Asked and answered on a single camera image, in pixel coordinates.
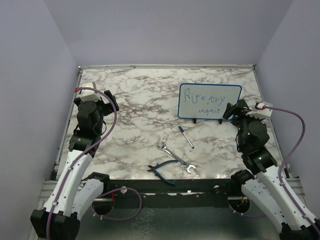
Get blue framed whiteboard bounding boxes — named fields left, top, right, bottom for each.
left=177, top=83, right=243, bottom=120

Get blue white marker pen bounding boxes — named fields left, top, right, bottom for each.
left=178, top=126, right=195, bottom=149

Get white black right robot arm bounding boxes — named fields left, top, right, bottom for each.
left=223, top=99, right=320, bottom=240

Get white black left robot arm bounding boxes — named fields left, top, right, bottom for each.
left=30, top=87, right=119, bottom=240

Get silver combination wrench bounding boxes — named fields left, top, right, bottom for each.
left=157, top=141, right=196, bottom=174

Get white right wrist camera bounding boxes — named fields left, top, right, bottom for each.
left=245, top=101, right=274, bottom=119

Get blue handled pliers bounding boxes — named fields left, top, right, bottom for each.
left=146, top=159, right=179, bottom=186

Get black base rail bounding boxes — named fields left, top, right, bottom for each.
left=81, top=169, right=261, bottom=208

